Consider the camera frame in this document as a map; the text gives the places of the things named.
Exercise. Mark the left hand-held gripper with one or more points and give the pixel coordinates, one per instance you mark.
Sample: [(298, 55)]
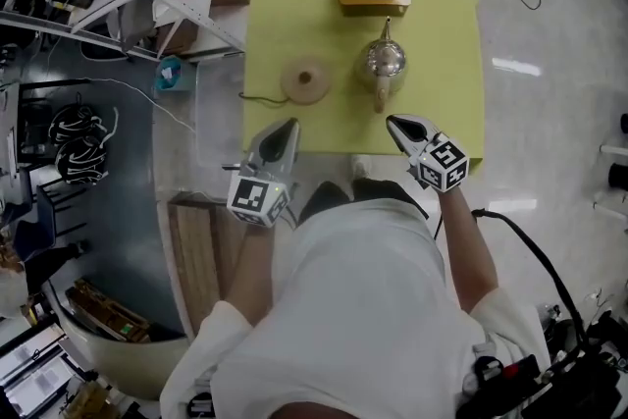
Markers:
[(255, 196)]

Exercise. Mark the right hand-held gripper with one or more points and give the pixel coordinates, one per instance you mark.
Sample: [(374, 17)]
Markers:
[(444, 164)]

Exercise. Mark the round wooden kettle base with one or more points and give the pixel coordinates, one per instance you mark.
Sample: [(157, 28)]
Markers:
[(314, 88)]

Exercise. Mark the person's left forearm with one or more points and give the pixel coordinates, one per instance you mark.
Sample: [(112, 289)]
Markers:
[(257, 270)]

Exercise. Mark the person's right forearm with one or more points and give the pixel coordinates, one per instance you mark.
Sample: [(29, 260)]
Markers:
[(466, 255)]

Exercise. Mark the table with green cloth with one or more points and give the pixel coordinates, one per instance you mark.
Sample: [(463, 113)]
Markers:
[(441, 113)]

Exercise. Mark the person's right white shoe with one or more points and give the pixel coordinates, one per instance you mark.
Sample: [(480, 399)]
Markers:
[(360, 167)]

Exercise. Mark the clear plastic storage box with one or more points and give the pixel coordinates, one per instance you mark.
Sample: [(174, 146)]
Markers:
[(218, 113)]

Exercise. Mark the person's black trousers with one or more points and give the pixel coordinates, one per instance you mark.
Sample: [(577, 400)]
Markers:
[(324, 201)]

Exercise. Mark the teal waste bin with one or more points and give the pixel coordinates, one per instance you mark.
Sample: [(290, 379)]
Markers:
[(172, 76)]

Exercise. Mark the wooden plank bench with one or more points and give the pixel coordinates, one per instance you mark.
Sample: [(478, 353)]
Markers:
[(196, 270)]

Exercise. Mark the flat brown cardboard box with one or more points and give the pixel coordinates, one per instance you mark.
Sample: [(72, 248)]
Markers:
[(176, 39)]

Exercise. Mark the person's white shirt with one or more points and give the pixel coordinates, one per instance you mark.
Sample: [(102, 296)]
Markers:
[(363, 309)]

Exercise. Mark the grey fabric bag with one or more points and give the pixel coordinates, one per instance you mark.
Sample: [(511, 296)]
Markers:
[(137, 24)]

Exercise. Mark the black white patterned bag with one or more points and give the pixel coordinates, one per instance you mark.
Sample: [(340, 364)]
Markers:
[(81, 162), (76, 125)]

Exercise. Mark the round white black appliance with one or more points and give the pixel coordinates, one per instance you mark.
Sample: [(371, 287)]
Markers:
[(105, 51)]

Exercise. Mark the white stand with black feet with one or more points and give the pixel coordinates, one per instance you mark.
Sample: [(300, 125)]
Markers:
[(619, 175)]

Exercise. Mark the brown wooden crate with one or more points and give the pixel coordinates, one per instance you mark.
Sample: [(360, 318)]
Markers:
[(108, 314)]

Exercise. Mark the dark blue chair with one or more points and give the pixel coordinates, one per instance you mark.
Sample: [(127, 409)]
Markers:
[(34, 230)]

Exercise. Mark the curved cream counter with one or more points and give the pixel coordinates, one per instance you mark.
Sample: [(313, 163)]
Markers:
[(127, 363)]

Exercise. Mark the black waist pack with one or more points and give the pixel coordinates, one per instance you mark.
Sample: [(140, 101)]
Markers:
[(584, 387)]

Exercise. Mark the white top black frame table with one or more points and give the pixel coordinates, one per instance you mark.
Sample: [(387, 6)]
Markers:
[(10, 127)]

